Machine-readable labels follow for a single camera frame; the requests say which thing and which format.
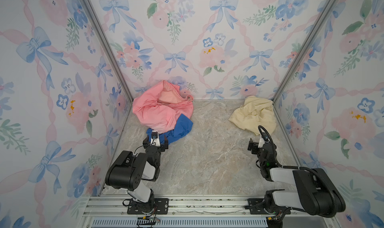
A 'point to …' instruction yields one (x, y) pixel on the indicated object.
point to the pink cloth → (158, 108)
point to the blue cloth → (183, 125)
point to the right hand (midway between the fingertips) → (259, 139)
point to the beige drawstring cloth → (255, 112)
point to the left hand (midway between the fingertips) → (157, 134)
